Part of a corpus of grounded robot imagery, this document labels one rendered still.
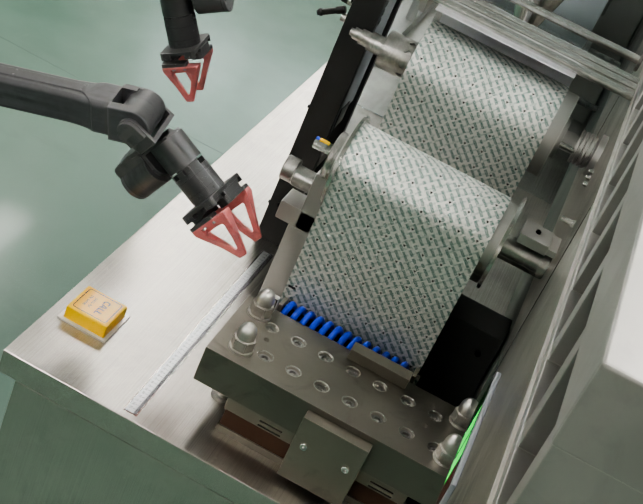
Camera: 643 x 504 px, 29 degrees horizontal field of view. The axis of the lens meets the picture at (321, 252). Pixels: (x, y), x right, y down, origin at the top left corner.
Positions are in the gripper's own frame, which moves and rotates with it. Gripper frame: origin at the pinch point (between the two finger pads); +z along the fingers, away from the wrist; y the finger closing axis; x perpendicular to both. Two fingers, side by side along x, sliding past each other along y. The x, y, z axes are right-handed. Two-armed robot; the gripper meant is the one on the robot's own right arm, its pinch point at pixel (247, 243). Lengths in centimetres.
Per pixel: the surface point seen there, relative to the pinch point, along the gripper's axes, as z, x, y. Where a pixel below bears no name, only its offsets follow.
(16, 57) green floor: -73, -165, -205
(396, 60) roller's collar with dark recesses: -7.1, 24.4, -28.4
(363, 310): 17.9, 8.7, 0.0
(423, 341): 26.6, 13.5, -0.1
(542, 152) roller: 17.1, 36.1, -24.8
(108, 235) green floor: -8, -129, -138
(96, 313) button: -5.6, -20.9, 12.1
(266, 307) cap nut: 8.2, 0.9, 7.9
